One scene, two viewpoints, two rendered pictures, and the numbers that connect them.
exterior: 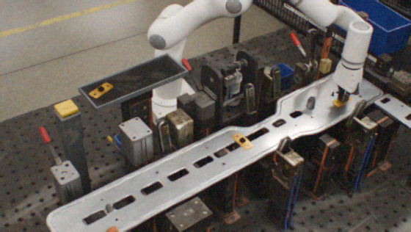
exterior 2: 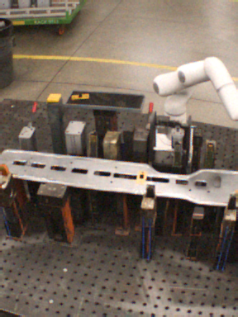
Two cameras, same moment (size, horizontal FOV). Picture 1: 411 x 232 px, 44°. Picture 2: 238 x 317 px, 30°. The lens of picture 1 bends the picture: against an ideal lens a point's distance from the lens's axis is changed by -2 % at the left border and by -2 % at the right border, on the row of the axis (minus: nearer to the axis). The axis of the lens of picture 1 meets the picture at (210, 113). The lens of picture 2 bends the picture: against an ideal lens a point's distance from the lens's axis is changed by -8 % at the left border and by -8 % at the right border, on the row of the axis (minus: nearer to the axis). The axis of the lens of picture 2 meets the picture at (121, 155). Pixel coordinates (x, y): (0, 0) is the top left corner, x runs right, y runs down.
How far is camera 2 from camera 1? 132 cm
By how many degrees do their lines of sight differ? 39
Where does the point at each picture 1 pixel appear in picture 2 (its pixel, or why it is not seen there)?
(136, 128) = (75, 127)
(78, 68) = (204, 112)
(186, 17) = (173, 78)
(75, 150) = (54, 128)
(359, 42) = not seen: outside the picture
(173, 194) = (63, 177)
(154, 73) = (120, 101)
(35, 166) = not seen: hidden behind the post
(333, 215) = (183, 272)
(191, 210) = (54, 189)
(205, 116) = (136, 148)
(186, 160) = (94, 166)
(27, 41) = not seen: hidden behind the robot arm
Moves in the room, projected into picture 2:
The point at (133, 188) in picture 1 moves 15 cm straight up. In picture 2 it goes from (49, 162) to (46, 135)
